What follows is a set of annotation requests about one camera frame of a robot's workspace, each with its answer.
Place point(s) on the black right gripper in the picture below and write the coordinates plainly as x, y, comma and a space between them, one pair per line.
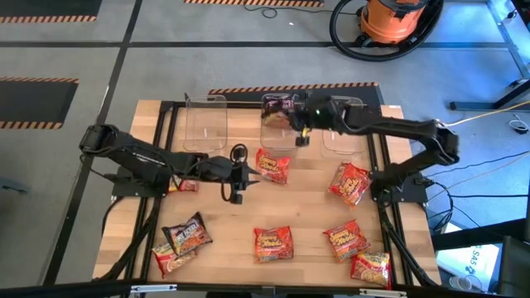
325, 116

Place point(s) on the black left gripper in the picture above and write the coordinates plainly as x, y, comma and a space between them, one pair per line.
217, 169

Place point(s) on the black Fire Noodle pack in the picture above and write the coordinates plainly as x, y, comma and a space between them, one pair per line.
273, 108
186, 234

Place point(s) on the orange Saucy Noods pack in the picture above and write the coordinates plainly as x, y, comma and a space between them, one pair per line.
345, 240
352, 184
271, 165
273, 244

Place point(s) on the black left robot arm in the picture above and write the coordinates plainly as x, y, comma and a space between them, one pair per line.
136, 155

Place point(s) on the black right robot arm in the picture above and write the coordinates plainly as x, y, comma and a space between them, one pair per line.
397, 126

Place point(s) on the clear plastic bin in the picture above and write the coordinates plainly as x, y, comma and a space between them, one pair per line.
205, 124
279, 140
345, 142

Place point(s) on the black hazard-striped floor mat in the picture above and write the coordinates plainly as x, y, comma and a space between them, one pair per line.
248, 2
244, 95
41, 8
29, 103

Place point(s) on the orange shop vacuum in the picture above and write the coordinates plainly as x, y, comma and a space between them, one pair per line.
374, 57
389, 20

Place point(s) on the black stand foot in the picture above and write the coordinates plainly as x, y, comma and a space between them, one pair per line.
472, 106

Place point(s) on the white printed sign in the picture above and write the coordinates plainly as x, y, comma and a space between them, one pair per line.
476, 265

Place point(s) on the clear plastic cups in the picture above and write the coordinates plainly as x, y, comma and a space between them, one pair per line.
463, 283

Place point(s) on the black aluminium rig frame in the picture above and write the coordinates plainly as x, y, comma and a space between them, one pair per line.
244, 106

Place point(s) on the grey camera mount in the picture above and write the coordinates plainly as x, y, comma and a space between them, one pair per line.
268, 291

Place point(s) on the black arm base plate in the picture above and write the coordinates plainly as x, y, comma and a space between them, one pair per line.
418, 194
124, 188

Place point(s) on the silver metal bracket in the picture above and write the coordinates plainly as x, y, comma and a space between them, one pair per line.
383, 293
153, 288

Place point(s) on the black overhead frame bar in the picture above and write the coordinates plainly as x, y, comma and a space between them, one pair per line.
83, 291

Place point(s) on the grey metal rail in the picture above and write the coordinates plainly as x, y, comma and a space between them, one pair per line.
508, 37

